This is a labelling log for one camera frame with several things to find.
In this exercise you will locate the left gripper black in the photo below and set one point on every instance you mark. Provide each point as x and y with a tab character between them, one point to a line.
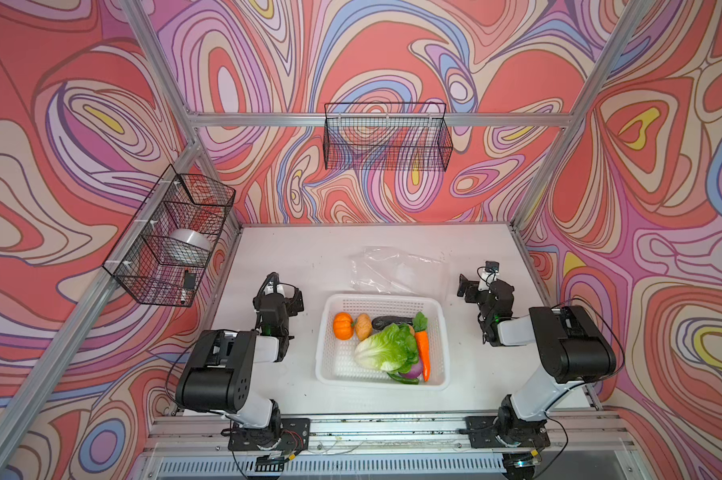
271	298

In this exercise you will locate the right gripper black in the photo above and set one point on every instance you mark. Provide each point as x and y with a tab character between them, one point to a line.
478	292

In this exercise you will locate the orange toy pumpkin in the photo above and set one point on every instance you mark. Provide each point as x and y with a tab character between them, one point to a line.
342	325

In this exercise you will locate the tan toy potato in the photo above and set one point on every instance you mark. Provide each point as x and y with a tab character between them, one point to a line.
363	327

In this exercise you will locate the clear zip top bag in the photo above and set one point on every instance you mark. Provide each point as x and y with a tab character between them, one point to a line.
388	270

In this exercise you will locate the white plastic perforated basket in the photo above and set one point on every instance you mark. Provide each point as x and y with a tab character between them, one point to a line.
334	357

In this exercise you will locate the dark toy eggplant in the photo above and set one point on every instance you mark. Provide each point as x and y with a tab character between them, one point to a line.
381	322

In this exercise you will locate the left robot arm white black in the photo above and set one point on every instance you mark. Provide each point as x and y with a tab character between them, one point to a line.
217	378

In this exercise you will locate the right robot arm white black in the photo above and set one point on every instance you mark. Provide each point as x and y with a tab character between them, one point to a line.
572	351

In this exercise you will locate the orange toy carrot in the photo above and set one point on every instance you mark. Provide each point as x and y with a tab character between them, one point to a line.
420	325

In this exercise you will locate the small black device in basket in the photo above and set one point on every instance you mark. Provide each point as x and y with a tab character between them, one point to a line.
189	281

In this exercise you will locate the green toy lettuce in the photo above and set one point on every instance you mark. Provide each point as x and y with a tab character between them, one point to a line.
392	350

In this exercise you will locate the purple toy onion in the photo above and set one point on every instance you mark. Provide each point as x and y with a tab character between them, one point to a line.
414	372

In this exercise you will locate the green toy pepper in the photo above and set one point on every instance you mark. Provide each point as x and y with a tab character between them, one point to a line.
403	379

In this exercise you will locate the white roll in basket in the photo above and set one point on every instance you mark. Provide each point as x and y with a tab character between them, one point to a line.
192	238

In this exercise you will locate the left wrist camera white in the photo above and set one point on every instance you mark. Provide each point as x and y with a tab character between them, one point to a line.
273	284

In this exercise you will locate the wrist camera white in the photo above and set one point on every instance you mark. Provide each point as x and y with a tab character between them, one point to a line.
488	272
273	284

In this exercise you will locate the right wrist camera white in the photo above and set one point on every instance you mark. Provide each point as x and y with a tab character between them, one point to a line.
488	272

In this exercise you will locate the black wire basket left wall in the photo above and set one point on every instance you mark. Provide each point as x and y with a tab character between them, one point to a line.
145	262

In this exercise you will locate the black wire basket wall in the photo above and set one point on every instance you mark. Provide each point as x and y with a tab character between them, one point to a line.
387	136
145	262

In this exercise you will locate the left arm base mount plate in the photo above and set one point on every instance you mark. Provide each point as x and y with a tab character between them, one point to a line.
286	435

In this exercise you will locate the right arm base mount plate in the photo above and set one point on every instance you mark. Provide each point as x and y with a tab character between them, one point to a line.
499	432

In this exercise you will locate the black wire basket back wall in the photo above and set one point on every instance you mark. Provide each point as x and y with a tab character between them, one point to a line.
387	136

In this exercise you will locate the aluminium front rail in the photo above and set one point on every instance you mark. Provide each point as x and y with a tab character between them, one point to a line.
583	445

